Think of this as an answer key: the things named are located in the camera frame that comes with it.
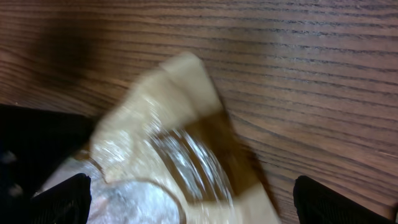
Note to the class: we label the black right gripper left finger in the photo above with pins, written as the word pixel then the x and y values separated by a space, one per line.
pixel 66 203

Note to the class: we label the brown snack bag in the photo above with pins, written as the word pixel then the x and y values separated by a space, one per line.
pixel 167 154

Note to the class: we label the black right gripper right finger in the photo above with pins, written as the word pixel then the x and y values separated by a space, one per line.
pixel 318 204

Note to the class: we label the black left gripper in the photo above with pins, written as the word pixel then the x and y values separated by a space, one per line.
pixel 34 143

